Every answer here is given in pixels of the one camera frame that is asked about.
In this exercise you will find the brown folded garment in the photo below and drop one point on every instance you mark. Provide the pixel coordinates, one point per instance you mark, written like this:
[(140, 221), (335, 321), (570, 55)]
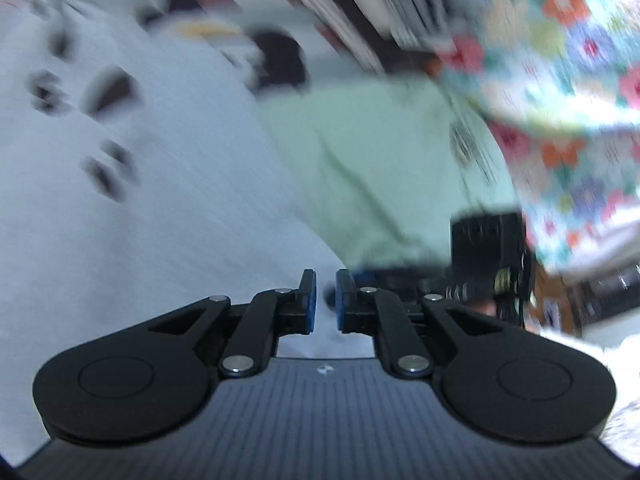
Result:
[(360, 5)]

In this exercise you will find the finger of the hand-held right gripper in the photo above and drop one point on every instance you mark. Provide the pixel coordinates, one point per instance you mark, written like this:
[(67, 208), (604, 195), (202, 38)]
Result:
[(400, 277)]

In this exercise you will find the floral quilt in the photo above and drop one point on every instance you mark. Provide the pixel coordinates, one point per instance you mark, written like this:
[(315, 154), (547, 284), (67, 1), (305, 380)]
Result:
[(575, 110)]

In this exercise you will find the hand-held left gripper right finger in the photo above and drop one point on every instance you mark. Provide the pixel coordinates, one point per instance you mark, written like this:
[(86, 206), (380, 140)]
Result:
[(342, 305)]

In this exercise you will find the light grey printed sweatshirt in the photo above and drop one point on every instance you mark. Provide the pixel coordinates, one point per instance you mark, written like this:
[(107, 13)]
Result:
[(150, 210)]

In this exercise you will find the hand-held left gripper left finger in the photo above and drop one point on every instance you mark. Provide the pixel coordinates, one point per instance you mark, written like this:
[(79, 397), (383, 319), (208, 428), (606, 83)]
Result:
[(310, 305)]

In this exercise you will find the pale green quilted blanket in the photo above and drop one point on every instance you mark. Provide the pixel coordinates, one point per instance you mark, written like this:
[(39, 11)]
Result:
[(375, 160)]

